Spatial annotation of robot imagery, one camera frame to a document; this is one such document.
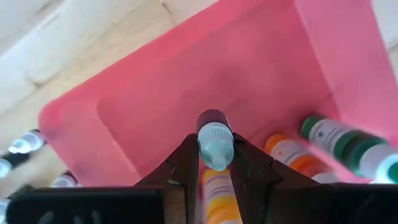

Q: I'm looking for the pink translucent plastic bin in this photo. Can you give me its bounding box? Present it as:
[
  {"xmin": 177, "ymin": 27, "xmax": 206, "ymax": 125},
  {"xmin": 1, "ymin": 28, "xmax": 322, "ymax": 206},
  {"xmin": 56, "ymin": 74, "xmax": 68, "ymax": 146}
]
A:
[{"xmin": 39, "ymin": 0, "xmax": 398, "ymax": 224}]

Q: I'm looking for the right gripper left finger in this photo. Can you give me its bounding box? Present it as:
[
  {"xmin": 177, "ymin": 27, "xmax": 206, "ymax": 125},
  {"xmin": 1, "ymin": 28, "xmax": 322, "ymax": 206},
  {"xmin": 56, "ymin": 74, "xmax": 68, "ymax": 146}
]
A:
[{"xmin": 135, "ymin": 134, "xmax": 200, "ymax": 224}]

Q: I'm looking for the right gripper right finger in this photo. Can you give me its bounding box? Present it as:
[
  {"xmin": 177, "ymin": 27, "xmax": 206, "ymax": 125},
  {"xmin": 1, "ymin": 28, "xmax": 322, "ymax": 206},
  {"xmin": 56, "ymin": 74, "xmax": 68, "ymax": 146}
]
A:
[{"xmin": 231, "ymin": 133, "xmax": 321, "ymax": 224}]

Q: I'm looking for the large yellow food coloring bottle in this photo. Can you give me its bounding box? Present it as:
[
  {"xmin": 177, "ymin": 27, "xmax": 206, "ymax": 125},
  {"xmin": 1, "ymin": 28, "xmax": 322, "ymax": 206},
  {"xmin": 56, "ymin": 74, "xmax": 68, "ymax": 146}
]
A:
[{"xmin": 201, "ymin": 167, "xmax": 243, "ymax": 224}]

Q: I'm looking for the large green food coloring bottle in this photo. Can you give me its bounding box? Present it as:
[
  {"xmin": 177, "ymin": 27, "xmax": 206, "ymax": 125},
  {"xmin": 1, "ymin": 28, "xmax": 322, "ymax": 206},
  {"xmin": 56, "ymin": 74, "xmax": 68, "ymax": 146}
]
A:
[{"xmin": 299, "ymin": 113, "xmax": 398, "ymax": 185}]

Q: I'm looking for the large orange food coloring bottle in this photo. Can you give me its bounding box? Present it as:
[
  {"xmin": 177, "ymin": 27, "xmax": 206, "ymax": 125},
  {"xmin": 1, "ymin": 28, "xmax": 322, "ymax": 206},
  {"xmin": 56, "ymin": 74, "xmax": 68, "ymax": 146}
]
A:
[{"xmin": 264, "ymin": 133, "xmax": 340, "ymax": 185}]

